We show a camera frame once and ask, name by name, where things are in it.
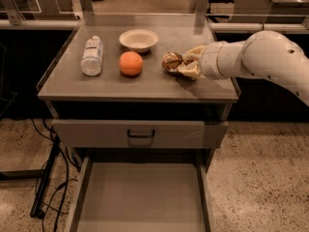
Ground grey drawer cabinet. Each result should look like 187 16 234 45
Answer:
39 14 238 154

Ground black table leg frame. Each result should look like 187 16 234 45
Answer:
0 136 60 219

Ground black floor cables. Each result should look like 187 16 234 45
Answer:
30 118 81 232

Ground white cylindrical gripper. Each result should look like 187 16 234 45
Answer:
177 42 237 79

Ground background grey workbench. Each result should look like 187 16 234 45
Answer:
230 0 309 24

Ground white horizontal rail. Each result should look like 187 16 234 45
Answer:
0 20 309 34

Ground clear plastic water bottle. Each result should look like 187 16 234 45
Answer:
81 36 103 76

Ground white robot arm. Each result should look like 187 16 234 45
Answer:
176 31 309 106

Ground orange fruit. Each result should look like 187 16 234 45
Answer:
119 51 143 76

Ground white paper bowl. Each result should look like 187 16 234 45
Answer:
119 29 158 53

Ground orange gold can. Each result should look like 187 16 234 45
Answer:
161 51 192 74

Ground open grey middle drawer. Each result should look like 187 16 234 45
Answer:
65 156 215 232

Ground black drawer handle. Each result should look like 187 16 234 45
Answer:
126 130 155 139

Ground grey top drawer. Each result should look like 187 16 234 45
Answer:
52 119 228 149

